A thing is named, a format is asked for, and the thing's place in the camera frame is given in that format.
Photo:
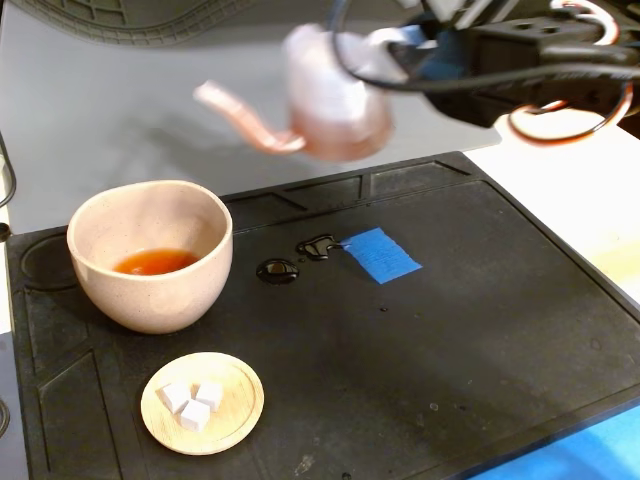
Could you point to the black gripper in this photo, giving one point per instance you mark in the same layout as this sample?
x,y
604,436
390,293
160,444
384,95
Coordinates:
x,y
434,61

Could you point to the pink translucent plastic kettle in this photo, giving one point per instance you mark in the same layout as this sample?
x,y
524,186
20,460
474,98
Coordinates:
x,y
335,100

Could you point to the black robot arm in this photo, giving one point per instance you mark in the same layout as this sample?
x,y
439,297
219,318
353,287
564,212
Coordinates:
x,y
622,65

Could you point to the beige speckled ceramic cup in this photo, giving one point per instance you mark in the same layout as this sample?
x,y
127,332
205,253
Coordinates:
x,y
150,300

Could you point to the blue tape piece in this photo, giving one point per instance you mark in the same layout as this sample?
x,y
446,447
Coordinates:
x,y
382,255

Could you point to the irregular spilled tea puddle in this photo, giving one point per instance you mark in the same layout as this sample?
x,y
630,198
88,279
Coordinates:
x,y
315,247

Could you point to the round spilled tea puddle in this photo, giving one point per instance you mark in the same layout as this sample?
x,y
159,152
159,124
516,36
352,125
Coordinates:
x,y
277,270

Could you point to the dark grey moulded mat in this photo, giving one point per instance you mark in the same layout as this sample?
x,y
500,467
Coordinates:
x,y
125,22

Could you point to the grey flexible sheet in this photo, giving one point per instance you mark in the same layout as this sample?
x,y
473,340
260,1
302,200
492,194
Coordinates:
x,y
125,110

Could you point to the black silicone work mat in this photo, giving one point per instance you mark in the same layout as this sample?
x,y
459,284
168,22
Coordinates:
x,y
400,375

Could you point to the round wooden saucer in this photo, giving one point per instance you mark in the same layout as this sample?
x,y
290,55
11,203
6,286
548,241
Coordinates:
x,y
235,400

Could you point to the white sugar cube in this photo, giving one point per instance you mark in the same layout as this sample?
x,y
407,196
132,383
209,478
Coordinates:
x,y
174,396
209,395
194,416

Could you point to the blue plastic sheet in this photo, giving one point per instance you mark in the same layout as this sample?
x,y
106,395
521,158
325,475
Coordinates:
x,y
575,450

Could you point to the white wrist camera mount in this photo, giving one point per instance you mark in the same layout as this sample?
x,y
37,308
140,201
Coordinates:
x,y
465,10

